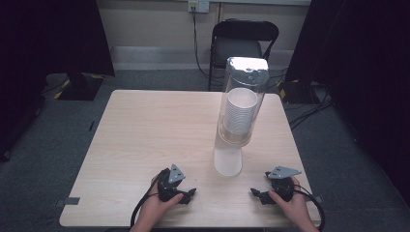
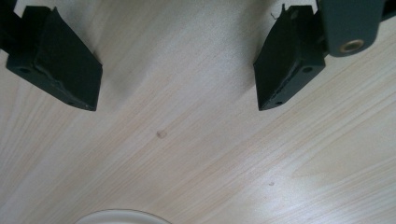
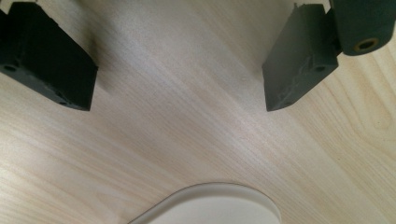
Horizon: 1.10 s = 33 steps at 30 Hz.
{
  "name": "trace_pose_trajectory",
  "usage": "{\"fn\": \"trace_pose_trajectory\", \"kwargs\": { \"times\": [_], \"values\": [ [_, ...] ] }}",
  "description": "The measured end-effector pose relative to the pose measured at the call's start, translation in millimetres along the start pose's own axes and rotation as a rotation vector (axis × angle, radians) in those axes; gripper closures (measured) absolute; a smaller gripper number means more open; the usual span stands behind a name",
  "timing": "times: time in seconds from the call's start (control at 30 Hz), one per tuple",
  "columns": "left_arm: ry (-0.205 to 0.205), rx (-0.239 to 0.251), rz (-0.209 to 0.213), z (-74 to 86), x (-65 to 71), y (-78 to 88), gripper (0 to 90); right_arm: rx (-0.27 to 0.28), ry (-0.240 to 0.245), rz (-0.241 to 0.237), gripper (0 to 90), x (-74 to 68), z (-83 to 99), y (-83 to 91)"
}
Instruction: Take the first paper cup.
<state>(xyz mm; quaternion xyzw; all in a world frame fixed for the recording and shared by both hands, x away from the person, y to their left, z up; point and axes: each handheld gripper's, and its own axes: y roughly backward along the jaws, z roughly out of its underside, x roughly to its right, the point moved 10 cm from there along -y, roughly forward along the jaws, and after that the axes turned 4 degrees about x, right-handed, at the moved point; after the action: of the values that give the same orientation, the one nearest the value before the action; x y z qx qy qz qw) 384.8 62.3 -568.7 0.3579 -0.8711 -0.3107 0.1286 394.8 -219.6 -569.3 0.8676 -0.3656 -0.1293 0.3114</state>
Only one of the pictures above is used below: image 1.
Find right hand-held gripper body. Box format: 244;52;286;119
264;165;303;203

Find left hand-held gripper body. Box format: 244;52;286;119
157;163;187;204

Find stack of white paper cups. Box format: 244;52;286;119
223;87;259;136

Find clear cup dispenser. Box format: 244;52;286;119
213;56;271;178

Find person's left hand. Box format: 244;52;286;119
134;175;185;230

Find person's right hand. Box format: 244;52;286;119
268;176;315;229

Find black stand base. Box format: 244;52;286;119
278;78;321;104
57;72;106;102

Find dark curtain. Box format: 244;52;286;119
284;0;410;207
0;0;116;162

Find black folding chair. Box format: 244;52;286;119
207;18;280;93

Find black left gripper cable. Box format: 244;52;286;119
130;173;162;228

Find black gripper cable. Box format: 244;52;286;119
130;173;162;228
292;188;326;232

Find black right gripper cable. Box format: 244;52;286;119
292;188;326;232

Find black floor cables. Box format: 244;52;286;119
287;84;335;131

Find black power cable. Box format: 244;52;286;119
191;11;211;80

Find white wall socket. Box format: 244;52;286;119
188;0;211;15

